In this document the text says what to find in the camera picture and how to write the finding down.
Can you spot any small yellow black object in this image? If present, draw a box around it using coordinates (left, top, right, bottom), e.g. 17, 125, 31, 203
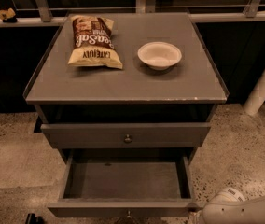
0, 8, 18, 23

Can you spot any grey upper drawer with knob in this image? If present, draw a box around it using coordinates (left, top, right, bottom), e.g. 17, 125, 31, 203
41, 122, 211, 149

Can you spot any grey wooden drawer cabinet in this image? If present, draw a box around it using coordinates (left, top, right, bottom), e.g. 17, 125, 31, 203
22, 12, 230, 165

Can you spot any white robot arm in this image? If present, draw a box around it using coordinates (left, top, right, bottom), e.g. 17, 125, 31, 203
196, 187, 265, 224

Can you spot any black object on floor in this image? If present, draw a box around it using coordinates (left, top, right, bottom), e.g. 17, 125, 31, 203
25, 213, 45, 224

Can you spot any sea salt chips bag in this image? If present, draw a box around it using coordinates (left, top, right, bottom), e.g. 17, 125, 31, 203
68, 15, 123, 69

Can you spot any metal railing frame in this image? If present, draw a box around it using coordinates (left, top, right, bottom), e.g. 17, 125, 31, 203
0, 0, 265, 29

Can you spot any white paper bowl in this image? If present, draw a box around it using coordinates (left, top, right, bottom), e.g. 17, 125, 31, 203
137, 42, 182, 71

